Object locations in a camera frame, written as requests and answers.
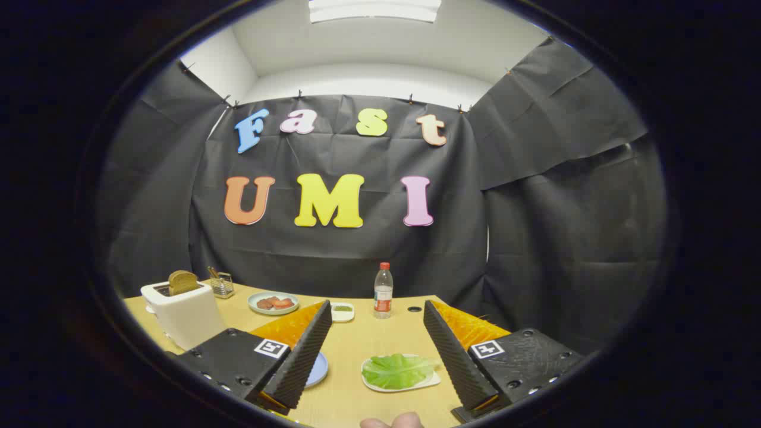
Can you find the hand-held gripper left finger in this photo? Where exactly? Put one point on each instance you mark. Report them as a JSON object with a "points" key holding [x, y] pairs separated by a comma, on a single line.
{"points": [[300, 362]]}

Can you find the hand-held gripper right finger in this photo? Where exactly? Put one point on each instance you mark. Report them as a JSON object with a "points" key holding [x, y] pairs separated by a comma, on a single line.
{"points": [[458, 362]]}

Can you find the green lettuce leaf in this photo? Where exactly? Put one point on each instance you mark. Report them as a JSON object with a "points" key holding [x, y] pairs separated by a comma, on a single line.
{"points": [[395, 371]]}

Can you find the brown bread slice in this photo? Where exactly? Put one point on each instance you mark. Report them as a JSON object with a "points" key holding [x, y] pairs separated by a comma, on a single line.
{"points": [[182, 282]]}

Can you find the blue round plate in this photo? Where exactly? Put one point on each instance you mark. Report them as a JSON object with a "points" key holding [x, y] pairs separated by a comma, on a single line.
{"points": [[318, 368]]}

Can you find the white square plate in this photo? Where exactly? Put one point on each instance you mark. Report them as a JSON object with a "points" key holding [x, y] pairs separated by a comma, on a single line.
{"points": [[429, 382]]}

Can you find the red tomato slice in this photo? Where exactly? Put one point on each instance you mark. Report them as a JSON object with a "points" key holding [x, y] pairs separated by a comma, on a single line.
{"points": [[283, 302]]}

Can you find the white divided condiment dish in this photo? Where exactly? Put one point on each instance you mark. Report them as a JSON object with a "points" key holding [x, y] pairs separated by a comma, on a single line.
{"points": [[342, 315]]}

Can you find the brown meat slices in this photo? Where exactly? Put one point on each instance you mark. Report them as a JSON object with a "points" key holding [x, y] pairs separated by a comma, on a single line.
{"points": [[264, 304]]}

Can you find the pale green round plate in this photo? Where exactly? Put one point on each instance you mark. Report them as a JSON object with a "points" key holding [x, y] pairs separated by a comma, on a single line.
{"points": [[255, 307]]}

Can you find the clear red-capped water bottle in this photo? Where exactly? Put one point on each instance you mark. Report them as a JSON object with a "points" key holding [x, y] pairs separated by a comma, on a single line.
{"points": [[383, 294]]}

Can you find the black backdrop cloth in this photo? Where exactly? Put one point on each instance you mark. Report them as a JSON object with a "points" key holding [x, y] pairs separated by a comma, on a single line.
{"points": [[357, 255]]}

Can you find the white toaster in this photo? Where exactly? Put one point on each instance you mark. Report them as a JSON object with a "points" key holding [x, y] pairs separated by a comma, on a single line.
{"points": [[184, 318]]}

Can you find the wooden chopsticks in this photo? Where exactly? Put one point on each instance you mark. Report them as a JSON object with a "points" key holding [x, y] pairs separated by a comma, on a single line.
{"points": [[213, 272]]}

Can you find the ceiling light panel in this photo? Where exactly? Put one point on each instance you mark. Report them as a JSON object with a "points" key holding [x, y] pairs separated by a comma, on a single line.
{"points": [[374, 9]]}

